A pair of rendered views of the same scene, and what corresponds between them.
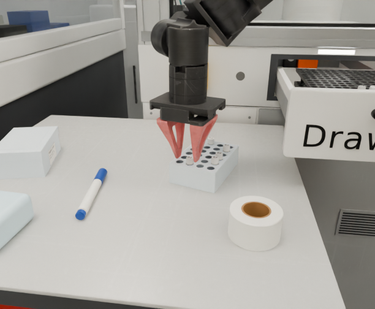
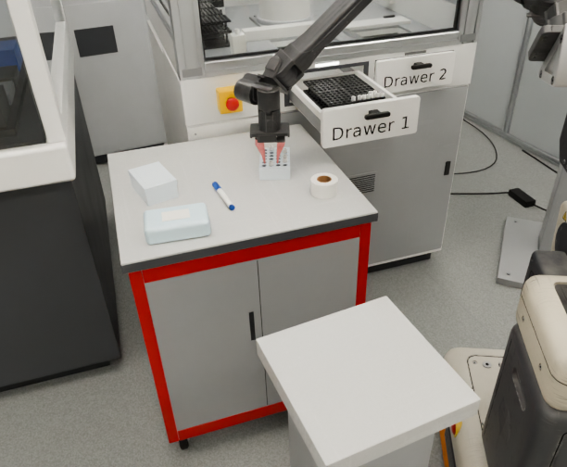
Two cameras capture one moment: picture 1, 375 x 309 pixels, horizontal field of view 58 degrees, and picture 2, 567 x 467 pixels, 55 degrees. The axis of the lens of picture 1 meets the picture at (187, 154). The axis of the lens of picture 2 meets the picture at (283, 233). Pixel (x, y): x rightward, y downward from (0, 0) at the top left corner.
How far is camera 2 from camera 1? 0.98 m
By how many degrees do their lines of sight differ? 23
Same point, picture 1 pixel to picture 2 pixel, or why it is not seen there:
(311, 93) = (333, 111)
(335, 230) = not seen: hidden behind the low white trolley
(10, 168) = (157, 195)
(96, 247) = (255, 218)
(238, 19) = (293, 80)
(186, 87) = (272, 122)
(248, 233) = (325, 190)
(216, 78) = not seen: hidden behind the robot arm
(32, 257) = (229, 229)
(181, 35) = (269, 95)
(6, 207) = (203, 209)
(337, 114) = (347, 119)
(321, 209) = not seen: hidden behind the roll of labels
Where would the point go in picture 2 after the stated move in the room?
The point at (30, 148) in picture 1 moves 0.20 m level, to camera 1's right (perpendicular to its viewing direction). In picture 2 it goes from (167, 180) to (239, 162)
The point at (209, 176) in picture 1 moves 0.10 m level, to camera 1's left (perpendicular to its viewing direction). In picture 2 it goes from (286, 170) to (252, 178)
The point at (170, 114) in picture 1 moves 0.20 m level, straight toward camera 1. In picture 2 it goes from (265, 138) to (305, 170)
